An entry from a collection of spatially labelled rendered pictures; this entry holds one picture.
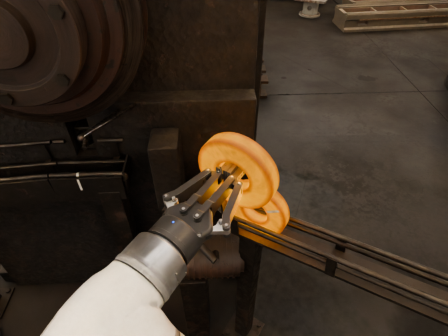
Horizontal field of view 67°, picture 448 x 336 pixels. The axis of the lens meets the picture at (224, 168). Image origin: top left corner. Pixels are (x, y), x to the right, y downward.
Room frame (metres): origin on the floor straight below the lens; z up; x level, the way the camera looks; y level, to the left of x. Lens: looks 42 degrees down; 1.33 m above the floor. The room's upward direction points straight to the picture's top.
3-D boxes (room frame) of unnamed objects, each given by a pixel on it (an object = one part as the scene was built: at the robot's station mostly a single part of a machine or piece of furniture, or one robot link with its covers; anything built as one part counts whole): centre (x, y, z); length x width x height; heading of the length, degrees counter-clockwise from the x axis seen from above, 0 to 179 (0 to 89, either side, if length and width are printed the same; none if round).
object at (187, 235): (0.32, 0.06, 0.92); 0.09 x 0.08 x 0.07; 148
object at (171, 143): (0.71, 0.16, 0.68); 0.11 x 0.08 x 0.24; 3
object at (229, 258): (0.57, 0.05, 0.27); 0.22 x 0.13 x 0.53; 93
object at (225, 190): (0.37, 0.01, 0.92); 0.11 x 0.01 x 0.04; 146
